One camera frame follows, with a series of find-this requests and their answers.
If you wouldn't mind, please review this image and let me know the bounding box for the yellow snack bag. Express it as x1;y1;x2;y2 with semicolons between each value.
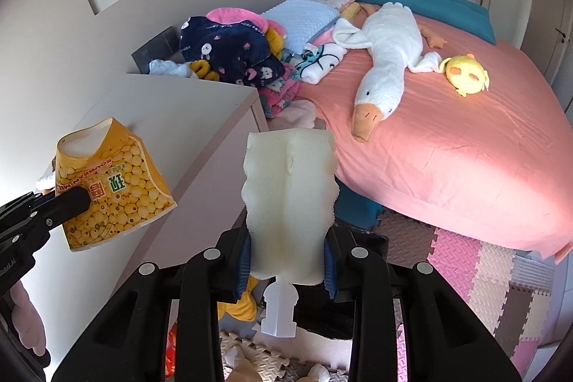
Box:
56;117;177;251

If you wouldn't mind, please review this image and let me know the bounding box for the white foam packing piece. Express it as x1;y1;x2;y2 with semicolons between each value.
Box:
241;128;339;338

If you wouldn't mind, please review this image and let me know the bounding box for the yellow star plush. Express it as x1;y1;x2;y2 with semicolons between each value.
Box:
217;276;259;322

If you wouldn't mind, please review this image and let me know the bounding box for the pale pink fluffy towel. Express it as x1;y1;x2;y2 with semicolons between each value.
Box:
267;99;317;131

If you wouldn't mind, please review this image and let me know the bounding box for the pink bed sheet mattress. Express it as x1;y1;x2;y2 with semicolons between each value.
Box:
298;19;572;260

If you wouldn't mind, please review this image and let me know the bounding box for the light blue baby cloth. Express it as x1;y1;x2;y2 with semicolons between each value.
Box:
149;59;197;78

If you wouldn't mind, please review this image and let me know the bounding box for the pink flower fleece blanket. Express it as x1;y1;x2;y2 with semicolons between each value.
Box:
258;64;300;119

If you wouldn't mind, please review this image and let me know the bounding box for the white cartoon pillow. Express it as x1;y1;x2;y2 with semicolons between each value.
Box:
295;43;348;84

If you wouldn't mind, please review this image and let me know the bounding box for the yellow chick plush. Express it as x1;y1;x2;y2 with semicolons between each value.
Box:
439;53;491;97

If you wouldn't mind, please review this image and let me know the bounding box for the white goose plush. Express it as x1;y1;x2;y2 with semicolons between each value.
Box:
332;2;447;142

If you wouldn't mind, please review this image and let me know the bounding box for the navy rabbit print blanket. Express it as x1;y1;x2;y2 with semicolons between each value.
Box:
180;16;285;88

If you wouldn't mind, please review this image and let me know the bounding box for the light blue dotted blanket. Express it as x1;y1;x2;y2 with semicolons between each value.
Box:
261;0;340;54

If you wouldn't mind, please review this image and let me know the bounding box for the teal quilt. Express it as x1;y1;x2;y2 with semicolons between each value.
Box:
362;0;496;44

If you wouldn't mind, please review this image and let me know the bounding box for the pink hat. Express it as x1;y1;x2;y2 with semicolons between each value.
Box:
206;7;287;38

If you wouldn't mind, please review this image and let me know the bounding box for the black wall socket panel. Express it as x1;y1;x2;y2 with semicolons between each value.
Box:
131;26;180;74

